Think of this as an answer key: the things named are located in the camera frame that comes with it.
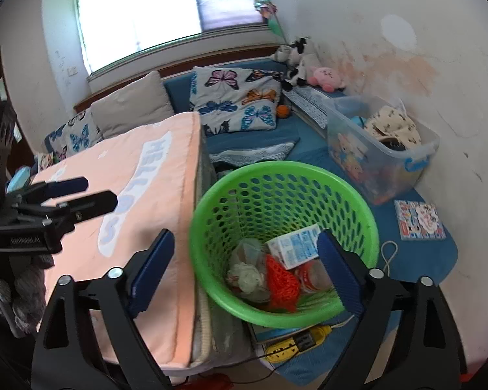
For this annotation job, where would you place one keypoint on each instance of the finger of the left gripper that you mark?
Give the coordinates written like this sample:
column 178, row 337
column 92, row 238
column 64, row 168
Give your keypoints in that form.
column 43, row 191
column 84, row 208

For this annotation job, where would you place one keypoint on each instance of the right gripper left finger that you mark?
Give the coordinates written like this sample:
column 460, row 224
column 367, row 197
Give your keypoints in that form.
column 88, row 338

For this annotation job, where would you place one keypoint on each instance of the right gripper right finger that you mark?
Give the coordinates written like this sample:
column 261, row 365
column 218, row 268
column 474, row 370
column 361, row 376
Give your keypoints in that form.
column 426, row 353

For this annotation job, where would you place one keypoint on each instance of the red cartoon snack packet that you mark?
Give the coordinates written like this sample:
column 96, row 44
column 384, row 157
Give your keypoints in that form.
column 313, row 277

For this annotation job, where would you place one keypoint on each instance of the red mesh net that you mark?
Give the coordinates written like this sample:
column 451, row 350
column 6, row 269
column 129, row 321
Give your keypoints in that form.
column 284, row 286

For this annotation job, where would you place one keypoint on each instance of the blue white milk carton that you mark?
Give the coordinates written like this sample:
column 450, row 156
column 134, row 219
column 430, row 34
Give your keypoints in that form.
column 296, row 247

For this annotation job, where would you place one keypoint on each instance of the clear plastic wrapper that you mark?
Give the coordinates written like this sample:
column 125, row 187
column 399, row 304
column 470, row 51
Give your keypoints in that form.
column 246, row 274

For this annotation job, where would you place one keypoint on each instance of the butterfly pillow left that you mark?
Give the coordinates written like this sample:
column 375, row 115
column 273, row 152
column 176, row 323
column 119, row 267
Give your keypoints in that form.
column 77, row 134

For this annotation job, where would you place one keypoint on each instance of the butterfly pillow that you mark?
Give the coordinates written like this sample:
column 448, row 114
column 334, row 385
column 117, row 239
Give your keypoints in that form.
column 231, row 99
column 77, row 134

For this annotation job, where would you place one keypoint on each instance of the pink hello table blanket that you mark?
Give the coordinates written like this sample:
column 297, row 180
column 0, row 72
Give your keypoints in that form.
column 152, row 169

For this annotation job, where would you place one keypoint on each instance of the beige cushion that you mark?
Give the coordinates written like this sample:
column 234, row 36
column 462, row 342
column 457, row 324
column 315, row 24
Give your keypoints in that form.
column 142, row 102

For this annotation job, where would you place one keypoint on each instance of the cartoon sticker book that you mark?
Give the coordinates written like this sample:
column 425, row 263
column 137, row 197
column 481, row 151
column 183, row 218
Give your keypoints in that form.
column 418, row 221

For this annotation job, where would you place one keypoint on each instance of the yellow power strip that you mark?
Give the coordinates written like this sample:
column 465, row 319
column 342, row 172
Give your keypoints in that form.
column 297, row 344

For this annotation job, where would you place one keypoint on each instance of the green plastic mesh basket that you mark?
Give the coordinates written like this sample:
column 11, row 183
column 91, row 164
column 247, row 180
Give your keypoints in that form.
column 283, row 206

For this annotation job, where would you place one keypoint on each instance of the butterfly pillow right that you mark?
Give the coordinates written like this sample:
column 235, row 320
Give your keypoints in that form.
column 231, row 99

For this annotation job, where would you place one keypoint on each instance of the window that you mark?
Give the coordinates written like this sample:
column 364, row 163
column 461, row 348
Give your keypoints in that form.
column 112, row 30

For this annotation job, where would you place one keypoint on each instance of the grey white folded towel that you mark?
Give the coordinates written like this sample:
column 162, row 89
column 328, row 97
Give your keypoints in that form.
column 242, row 157

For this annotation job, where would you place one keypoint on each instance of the clear plastic storage box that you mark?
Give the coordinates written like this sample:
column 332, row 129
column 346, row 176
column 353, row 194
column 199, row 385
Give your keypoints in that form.
column 378, row 172

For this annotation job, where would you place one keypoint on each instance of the small orange ball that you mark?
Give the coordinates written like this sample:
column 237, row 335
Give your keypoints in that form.
column 283, row 111

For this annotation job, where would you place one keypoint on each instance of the patterned cloth in box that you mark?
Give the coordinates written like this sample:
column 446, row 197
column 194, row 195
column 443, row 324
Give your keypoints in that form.
column 393, row 128

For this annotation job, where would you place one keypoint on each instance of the grey patterned folded cloth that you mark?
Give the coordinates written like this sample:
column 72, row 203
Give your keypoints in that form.
column 312, row 102

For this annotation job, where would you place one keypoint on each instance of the black white cow plush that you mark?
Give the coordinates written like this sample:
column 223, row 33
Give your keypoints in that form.
column 301, row 58

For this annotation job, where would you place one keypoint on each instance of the colourful pinwheel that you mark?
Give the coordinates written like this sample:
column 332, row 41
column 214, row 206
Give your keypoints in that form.
column 268, row 11

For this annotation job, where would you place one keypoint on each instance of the pink plush toy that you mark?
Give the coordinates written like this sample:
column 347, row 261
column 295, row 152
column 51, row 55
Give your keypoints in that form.
column 328, row 79

